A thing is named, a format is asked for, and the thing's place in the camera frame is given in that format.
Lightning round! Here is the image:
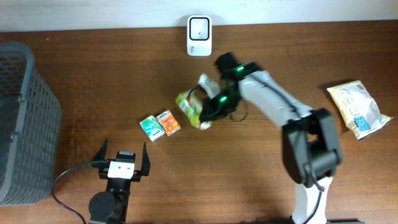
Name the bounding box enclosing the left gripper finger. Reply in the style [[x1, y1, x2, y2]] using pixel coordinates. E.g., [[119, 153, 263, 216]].
[[91, 139, 108, 168], [141, 143, 151, 176]]

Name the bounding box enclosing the green tea drink carton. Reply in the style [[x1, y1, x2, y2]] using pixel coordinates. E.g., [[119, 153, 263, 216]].
[[175, 90, 213, 130]]

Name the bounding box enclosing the green Kleenex tissue pack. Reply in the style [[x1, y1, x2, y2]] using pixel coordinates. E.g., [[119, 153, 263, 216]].
[[139, 115, 165, 142]]

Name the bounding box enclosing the orange Kleenex tissue pack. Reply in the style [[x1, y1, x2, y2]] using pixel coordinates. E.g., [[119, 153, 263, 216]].
[[155, 110, 181, 136]]

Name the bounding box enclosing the yellow white snack bag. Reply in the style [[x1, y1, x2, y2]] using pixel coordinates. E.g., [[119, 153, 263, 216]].
[[326, 80, 394, 141]]

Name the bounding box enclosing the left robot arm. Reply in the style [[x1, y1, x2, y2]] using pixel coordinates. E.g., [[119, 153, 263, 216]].
[[88, 140, 150, 223]]

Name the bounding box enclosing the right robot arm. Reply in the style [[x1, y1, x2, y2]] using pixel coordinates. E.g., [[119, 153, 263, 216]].
[[198, 52, 343, 223]]

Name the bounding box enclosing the grey plastic mesh basket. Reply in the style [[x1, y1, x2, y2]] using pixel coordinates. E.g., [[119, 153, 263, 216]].
[[1, 42, 62, 207]]

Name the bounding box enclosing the left black camera cable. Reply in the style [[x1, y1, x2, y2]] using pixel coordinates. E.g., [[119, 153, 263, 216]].
[[51, 160, 109, 224]]

